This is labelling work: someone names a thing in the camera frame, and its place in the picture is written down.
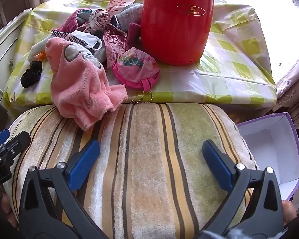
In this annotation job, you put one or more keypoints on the dark pink terry cloth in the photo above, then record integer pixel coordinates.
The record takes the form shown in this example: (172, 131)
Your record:
(69, 21)

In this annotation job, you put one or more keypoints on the green white checked tablecloth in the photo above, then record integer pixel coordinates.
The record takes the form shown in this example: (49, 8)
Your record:
(226, 62)

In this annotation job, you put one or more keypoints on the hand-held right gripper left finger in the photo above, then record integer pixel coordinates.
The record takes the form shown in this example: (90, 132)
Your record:
(86, 160)

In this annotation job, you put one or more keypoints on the person's left hand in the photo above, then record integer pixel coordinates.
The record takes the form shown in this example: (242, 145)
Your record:
(8, 211)

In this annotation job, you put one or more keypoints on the red thermos flask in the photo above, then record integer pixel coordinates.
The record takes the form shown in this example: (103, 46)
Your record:
(174, 29)

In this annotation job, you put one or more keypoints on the orange organza bag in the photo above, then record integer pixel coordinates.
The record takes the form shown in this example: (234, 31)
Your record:
(41, 56)

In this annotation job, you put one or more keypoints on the houndstooth cloth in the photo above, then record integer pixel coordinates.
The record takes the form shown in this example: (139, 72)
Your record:
(77, 39)

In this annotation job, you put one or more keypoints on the metal cabinet knob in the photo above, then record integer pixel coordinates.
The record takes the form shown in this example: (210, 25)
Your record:
(10, 62)

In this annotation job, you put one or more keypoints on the white cabinet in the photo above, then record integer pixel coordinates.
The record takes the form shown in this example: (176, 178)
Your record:
(2, 54)

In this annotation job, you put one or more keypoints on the light blue terry sock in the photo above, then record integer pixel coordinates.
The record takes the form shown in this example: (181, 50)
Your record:
(130, 13)

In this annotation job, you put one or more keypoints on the pink round pouch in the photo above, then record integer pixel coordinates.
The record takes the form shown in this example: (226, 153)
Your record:
(137, 69)

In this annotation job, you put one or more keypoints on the pink woven patterned cloth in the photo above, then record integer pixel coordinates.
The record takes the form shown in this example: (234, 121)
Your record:
(113, 44)

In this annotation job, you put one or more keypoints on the striped plush cushion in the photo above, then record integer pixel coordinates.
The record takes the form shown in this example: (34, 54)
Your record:
(144, 154)

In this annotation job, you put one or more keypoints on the black scrunchie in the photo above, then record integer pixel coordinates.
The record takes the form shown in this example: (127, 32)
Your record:
(31, 76)

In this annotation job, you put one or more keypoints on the magenta knit cloth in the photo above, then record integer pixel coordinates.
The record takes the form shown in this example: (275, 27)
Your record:
(133, 34)

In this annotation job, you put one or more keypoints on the white cloth with dark trim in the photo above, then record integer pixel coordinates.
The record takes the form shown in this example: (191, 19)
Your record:
(89, 41)

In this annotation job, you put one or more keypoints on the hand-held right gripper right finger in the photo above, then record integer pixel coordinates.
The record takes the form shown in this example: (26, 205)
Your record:
(216, 160)

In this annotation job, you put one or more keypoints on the purple cardboard box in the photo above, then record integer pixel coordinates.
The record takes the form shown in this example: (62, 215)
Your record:
(264, 142)

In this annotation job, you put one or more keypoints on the pink fleece cloth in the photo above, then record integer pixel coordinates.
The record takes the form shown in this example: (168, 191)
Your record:
(82, 89)

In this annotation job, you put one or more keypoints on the pink white leaf-print cloth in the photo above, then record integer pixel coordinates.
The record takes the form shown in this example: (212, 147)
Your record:
(122, 0)

